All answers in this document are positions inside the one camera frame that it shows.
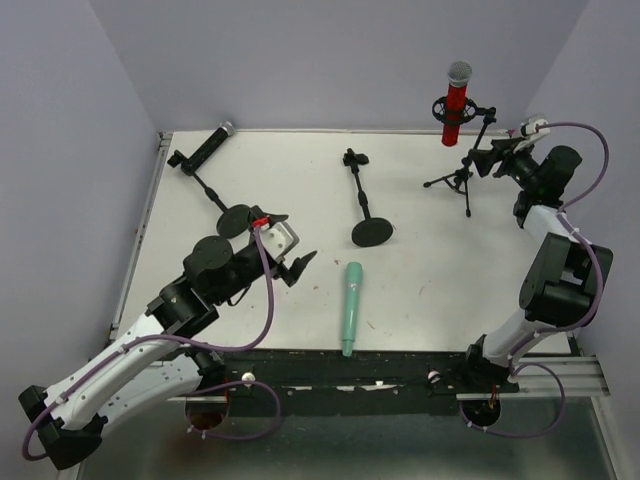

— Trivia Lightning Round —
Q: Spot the black front mounting rail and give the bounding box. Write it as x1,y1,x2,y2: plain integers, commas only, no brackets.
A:
102,344,521,416

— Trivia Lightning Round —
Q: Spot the black tripod shock-mount stand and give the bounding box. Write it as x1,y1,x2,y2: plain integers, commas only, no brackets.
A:
422,94,499,219

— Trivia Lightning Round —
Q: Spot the red glitter microphone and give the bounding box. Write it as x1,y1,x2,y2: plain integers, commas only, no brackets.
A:
442,60,473,147

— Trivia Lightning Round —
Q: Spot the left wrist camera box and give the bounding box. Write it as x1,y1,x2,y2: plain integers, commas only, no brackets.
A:
250,221,300,263

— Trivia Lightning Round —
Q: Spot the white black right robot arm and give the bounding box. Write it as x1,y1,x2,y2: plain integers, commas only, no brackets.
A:
460,139,613,388

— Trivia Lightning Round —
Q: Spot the black round-base stand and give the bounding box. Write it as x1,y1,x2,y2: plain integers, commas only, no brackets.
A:
167,150,249,239
342,148,393,248

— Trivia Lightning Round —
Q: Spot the black glitter microphone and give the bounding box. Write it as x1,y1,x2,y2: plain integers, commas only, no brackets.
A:
181,121,235,176

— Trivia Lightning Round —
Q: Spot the teal microphone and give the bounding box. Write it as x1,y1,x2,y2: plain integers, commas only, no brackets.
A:
341,262,363,358

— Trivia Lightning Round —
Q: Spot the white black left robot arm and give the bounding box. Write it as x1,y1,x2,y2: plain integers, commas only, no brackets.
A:
18,206,316,471

